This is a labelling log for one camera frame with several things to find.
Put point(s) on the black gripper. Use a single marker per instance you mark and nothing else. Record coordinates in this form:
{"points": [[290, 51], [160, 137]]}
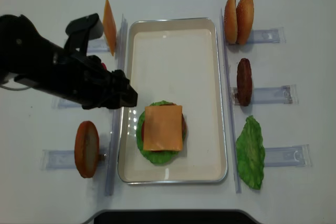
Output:
{"points": [[83, 79]]}

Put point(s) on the orange cheese slice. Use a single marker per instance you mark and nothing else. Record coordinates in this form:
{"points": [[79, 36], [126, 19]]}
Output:
{"points": [[163, 128], [110, 31]]}

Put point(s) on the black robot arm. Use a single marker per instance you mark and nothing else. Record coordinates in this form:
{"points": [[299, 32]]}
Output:
{"points": [[27, 55]]}

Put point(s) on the red tomato slice on stack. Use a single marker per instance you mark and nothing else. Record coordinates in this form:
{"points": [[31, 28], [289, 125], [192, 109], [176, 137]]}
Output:
{"points": [[142, 132]]}

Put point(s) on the clear holder for cheese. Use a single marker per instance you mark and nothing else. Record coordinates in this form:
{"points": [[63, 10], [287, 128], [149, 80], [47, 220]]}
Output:
{"points": [[97, 45]]}

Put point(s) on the brown meat patty on stack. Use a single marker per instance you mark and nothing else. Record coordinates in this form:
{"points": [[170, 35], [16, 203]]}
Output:
{"points": [[184, 126]]}

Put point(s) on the clear holder for tomato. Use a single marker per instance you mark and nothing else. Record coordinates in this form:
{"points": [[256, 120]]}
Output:
{"points": [[59, 103]]}

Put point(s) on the green lettuce leaf on stack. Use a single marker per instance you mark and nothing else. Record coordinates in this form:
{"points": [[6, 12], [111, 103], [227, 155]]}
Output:
{"points": [[155, 157]]}

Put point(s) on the upright brown meat patty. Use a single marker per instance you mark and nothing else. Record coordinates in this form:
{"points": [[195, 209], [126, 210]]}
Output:
{"points": [[244, 82]]}

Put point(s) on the upright green lettuce leaf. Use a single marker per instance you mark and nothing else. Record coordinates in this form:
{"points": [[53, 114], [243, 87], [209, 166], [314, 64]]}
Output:
{"points": [[251, 154]]}

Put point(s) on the clear holder for lettuce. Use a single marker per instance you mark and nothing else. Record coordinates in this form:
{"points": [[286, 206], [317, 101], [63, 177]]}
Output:
{"points": [[293, 156]]}

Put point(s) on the white rectangular metal tray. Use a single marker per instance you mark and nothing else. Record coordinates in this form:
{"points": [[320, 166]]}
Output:
{"points": [[176, 61]]}

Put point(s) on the upright cut bun half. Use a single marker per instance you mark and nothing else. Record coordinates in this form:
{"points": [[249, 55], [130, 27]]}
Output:
{"points": [[86, 150]]}

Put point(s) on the clear holder for cut bun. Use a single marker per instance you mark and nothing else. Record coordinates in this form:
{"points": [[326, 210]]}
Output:
{"points": [[57, 160]]}

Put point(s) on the left sesame bun top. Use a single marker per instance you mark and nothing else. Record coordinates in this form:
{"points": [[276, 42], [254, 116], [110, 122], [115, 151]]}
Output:
{"points": [[230, 22]]}

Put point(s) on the sesame bun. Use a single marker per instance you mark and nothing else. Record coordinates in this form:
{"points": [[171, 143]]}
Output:
{"points": [[230, 22], [245, 18]]}

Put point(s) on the right sesame bun top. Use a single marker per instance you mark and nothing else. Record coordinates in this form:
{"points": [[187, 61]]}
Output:
{"points": [[245, 18]]}

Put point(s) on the clear holder for sesame buns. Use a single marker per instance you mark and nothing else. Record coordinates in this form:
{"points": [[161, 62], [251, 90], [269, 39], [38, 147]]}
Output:
{"points": [[264, 36]]}

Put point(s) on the clear holder for patty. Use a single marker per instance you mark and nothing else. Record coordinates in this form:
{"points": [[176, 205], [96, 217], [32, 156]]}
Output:
{"points": [[277, 95]]}

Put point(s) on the left long clear acrylic rail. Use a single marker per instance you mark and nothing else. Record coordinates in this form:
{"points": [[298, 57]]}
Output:
{"points": [[117, 114]]}

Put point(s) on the long clear acrylic rail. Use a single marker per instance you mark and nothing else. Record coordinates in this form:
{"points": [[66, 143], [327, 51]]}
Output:
{"points": [[117, 114], [230, 107]]}

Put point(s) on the right long clear acrylic rail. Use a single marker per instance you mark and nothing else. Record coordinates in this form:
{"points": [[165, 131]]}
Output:
{"points": [[230, 107]]}

